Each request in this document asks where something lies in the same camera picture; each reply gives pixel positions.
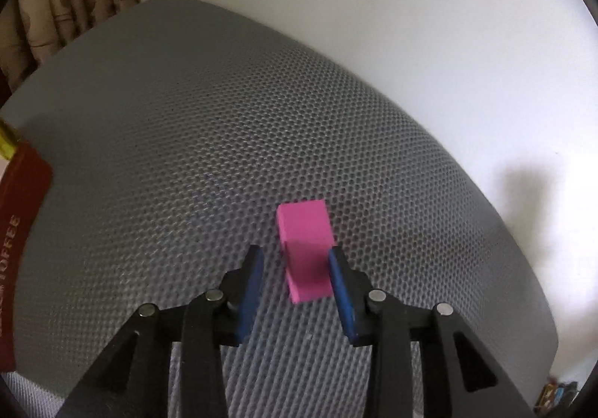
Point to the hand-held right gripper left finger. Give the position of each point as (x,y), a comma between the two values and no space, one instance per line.
(250,292)

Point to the dark colourful boxes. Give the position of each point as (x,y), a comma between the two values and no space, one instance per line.
(556,394)

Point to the pink block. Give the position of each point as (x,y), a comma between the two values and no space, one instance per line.
(303,236)

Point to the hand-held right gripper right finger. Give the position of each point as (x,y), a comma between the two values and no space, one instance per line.
(343,296)

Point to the red tin box gold interior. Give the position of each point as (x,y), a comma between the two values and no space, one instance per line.
(18,212)

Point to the beige printed curtain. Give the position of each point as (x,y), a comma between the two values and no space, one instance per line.
(70,2)

